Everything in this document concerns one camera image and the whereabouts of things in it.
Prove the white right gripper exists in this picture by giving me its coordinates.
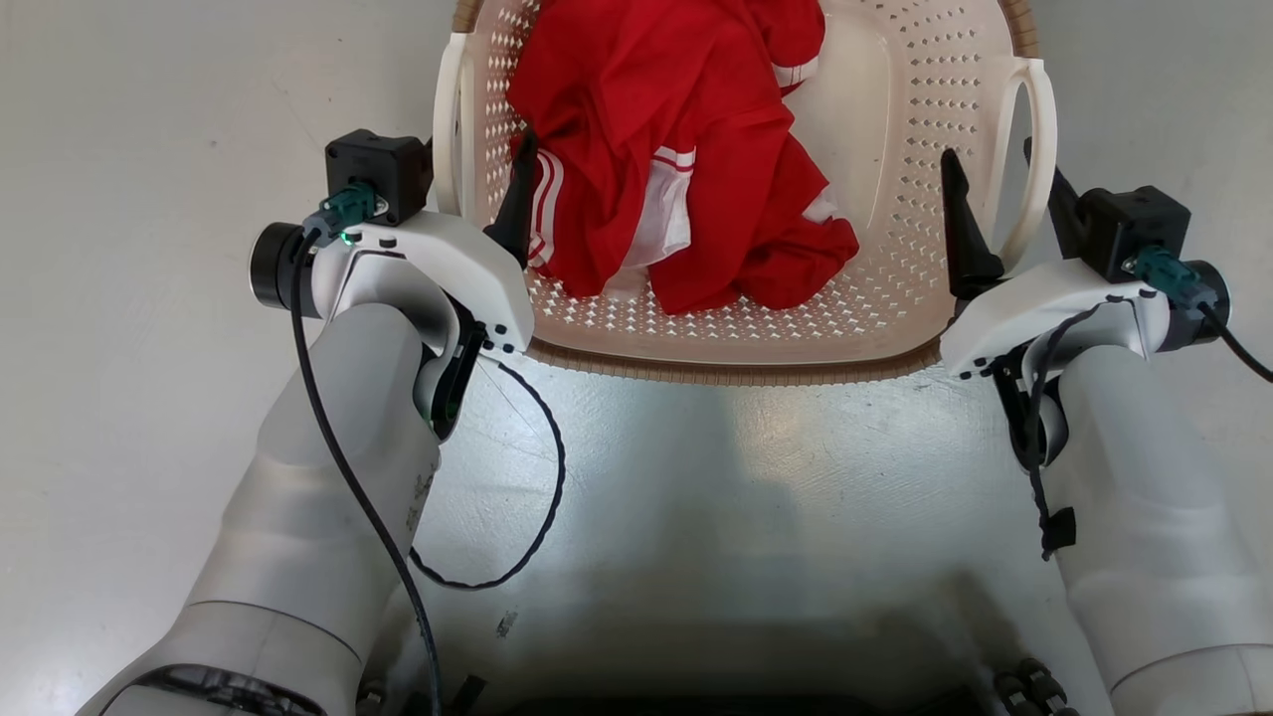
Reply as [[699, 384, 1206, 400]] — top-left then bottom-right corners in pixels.
[[939, 136, 1232, 380]]

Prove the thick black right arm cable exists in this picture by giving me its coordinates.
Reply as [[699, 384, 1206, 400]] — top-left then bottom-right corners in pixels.
[[1124, 246, 1273, 385]]

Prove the thin braided right arm cable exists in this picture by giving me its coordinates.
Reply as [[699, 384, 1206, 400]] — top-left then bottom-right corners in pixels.
[[1022, 301, 1107, 562]]

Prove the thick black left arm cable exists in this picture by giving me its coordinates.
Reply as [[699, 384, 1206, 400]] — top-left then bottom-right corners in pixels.
[[290, 183, 445, 716]]

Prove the beige perforated plastic laundry basket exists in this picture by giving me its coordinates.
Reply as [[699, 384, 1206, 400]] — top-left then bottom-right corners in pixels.
[[433, 0, 1058, 388]]

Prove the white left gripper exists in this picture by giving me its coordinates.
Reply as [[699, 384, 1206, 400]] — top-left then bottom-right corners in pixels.
[[249, 128, 539, 355]]

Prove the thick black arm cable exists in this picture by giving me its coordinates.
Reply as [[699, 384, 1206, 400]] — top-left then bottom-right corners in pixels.
[[1124, 246, 1273, 385], [290, 183, 445, 716]]

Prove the thin braided left arm cable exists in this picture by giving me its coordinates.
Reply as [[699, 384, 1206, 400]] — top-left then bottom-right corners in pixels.
[[407, 356, 569, 592]]

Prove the thin braided arm cable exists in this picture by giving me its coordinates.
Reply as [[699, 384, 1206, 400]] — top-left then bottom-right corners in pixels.
[[1022, 301, 1107, 562], [407, 356, 569, 592]]

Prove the red garment with white stripes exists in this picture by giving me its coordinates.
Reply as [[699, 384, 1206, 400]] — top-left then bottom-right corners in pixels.
[[506, 0, 861, 316]]

